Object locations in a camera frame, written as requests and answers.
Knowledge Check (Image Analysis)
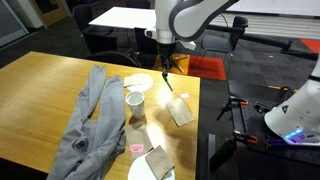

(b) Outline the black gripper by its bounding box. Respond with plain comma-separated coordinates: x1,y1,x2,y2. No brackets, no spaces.
157,43,175,76

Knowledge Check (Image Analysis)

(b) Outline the green marker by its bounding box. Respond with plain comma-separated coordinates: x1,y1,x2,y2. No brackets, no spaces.
162,73,173,92

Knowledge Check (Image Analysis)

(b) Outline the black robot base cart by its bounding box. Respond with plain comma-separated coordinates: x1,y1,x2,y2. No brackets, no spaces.
206,79,320,180

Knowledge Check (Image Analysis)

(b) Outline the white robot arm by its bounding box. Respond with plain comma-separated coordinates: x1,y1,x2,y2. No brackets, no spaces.
155,0,320,146

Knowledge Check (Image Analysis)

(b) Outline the patterned paper cup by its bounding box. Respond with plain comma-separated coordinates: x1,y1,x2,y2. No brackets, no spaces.
125,91,145,119

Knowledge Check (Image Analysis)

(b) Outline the large white plate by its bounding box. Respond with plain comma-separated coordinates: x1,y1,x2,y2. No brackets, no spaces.
126,73,153,92

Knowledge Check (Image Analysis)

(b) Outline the pink packet near table edge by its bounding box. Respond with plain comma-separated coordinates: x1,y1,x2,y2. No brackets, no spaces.
180,93,190,99

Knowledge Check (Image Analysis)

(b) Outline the brown napkin on large plate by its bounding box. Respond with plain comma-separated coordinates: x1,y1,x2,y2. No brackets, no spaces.
124,77,134,88

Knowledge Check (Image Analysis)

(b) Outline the brown napkin on table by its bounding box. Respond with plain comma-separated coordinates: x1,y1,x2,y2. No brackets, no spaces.
166,98,195,127

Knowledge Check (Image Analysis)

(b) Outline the far black chair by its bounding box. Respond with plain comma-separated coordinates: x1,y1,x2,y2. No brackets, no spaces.
201,16,248,60

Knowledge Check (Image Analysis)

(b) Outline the white background table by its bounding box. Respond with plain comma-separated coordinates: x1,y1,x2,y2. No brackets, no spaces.
90,7,156,29

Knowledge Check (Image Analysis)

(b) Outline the brown napkin under pink packet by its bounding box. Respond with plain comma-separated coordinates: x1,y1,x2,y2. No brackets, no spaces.
125,122,153,159

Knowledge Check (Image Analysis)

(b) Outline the pink packet on napkin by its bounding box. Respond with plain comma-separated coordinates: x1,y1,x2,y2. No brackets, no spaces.
129,144,144,153

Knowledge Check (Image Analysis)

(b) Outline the brown napkin on small plate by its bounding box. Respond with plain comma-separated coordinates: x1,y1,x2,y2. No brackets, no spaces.
145,146,175,180

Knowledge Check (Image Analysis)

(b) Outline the grey sweatshirt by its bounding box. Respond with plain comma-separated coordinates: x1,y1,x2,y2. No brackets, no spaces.
47,65,126,180

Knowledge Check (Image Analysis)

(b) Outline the orange handled clamp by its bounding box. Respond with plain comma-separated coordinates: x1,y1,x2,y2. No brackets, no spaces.
216,96,249,121

